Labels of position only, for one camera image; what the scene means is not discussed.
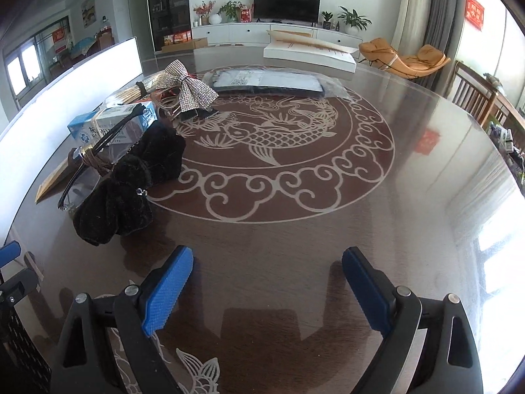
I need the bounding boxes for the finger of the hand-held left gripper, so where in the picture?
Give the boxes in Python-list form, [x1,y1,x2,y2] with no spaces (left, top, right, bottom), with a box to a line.
[0,241,22,269]
[0,269,40,308]

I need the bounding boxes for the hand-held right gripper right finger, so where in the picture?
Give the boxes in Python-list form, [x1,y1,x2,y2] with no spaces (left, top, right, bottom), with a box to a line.
[342,247,485,394]

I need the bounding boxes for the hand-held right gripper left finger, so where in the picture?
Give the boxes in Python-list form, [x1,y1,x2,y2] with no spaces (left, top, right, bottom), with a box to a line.
[51,245,194,394]

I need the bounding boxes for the black perforated basket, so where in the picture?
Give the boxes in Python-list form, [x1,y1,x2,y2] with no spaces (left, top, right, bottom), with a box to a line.
[0,308,53,394]

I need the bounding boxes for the tan wooden board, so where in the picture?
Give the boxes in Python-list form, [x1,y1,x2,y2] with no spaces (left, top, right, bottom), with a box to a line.
[35,157,83,205]

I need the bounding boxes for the black velvet bow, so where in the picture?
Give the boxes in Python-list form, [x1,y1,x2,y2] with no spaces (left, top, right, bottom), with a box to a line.
[73,125,186,247]

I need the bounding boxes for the gold hair ties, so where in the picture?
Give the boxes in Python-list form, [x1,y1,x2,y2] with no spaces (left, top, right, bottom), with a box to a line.
[68,148,119,173]

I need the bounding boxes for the thin black headband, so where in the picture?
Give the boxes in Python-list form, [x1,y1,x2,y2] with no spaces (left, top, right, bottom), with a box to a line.
[57,104,147,210]

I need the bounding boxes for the blue and white milk carton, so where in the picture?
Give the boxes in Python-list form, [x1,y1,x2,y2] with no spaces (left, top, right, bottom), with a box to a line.
[67,100,158,148]

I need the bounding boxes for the long white panel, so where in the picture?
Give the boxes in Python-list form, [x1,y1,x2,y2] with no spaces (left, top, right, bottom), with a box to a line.
[0,36,144,165]

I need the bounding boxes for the cotton swab pack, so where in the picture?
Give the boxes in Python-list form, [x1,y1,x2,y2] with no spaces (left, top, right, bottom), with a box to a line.
[104,77,165,105]

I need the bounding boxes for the silver rhinestone bow hair clip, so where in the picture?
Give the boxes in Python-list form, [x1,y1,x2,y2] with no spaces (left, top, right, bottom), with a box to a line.
[154,60,219,111]

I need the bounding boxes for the blue cloth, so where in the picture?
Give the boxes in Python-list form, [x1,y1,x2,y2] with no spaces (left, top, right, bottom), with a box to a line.
[73,37,99,56]

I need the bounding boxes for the wooden chair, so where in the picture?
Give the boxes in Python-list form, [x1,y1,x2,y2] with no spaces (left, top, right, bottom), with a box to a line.
[450,61,525,132]

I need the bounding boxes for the black package in clear bag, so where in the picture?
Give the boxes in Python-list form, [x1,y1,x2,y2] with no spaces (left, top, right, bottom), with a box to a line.
[193,66,362,99]

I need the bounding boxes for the white flat box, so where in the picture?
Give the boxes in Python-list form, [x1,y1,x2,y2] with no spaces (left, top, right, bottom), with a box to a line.
[263,41,357,75]

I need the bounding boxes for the orange lounge chair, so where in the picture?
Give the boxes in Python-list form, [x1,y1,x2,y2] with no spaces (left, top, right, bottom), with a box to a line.
[359,38,451,78]

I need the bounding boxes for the cardboard box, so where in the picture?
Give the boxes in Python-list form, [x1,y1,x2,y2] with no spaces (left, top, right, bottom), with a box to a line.
[161,38,208,53]

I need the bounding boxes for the white television cabinet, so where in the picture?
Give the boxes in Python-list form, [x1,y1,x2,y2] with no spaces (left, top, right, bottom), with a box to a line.
[191,22,384,48]

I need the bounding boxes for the large green potted plant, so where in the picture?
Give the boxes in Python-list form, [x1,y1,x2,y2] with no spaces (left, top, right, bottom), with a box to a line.
[337,6,372,35]

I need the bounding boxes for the red flowers in vase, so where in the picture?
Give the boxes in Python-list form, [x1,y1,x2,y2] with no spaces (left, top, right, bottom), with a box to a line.
[194,1,216,26]

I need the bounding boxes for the grey curtain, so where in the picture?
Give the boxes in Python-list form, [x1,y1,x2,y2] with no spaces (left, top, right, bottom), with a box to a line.
[422,0,468,91]

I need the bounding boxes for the white covered standing air conditioner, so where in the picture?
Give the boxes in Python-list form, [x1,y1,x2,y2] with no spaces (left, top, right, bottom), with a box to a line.
[394,0,433,58]

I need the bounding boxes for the leafy potted plant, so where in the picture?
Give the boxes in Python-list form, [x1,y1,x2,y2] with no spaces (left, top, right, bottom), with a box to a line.
[217,0,244,23]

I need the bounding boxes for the black display cabinet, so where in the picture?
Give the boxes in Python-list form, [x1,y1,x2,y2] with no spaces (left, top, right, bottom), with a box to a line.
[145,0,193,52]

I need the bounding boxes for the black television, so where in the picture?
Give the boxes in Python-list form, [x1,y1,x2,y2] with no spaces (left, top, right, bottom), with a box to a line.
[253,0,321,23]

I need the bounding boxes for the framed wall picture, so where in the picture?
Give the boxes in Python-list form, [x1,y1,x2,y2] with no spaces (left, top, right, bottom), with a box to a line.
[81,0,96,29]

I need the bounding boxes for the red wall decoration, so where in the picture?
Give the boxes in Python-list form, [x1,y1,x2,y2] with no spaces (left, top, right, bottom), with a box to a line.
[465,0,486,31]

